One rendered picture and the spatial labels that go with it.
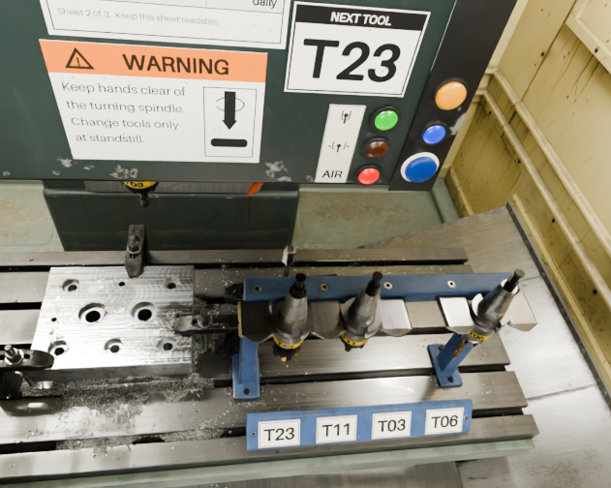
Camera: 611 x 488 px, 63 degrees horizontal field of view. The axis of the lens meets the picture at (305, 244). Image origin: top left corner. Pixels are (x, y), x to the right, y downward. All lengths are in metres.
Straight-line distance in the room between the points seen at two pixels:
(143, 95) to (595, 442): 1.21
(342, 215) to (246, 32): 1.47
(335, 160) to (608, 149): 0.99
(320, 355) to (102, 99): 0.81
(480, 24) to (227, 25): 0.18
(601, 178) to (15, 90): 1.22
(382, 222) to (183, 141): 1.45
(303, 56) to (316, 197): 1.48
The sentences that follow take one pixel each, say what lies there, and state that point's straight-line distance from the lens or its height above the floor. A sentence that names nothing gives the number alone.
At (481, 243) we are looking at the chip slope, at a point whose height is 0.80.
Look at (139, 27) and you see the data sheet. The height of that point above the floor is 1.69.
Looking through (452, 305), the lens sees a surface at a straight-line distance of 0.86.
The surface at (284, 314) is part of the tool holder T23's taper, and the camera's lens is 0.74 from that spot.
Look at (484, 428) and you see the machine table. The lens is 1.15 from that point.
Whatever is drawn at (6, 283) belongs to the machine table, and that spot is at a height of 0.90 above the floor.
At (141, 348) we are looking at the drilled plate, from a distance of 1.01.
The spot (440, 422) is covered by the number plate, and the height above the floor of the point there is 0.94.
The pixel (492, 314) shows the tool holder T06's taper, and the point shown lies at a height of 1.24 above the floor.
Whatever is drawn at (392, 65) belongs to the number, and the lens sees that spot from 0.41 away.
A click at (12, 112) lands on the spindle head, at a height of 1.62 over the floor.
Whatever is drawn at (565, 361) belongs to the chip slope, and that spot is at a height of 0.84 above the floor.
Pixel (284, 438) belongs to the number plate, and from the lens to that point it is 1.00.
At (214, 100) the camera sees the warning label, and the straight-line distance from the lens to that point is 0.41.
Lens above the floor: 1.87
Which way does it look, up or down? 50 degrees down
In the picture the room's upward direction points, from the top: 12 degrees clockwise
